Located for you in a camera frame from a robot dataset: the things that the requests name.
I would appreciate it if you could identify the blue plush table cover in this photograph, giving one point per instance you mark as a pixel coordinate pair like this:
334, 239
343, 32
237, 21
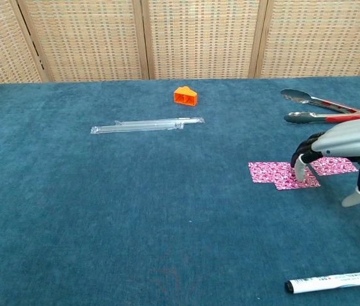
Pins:
135, 207

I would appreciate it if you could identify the white black marker pen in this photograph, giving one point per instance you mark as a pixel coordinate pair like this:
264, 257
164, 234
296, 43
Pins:
332, 282

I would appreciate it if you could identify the orange plastic block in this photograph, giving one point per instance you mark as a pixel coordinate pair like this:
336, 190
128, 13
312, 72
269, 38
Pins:
184, 97

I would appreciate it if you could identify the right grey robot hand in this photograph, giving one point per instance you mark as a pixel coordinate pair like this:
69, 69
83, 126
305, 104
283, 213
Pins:
345, 140

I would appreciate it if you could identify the clear wrapped plastic straw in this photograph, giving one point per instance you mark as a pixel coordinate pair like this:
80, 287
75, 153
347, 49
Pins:
167, 121
135, 128

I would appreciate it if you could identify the woven rattan screen panel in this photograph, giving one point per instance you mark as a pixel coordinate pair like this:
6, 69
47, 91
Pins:
1, 48
320, 38
87, 41
202, 38

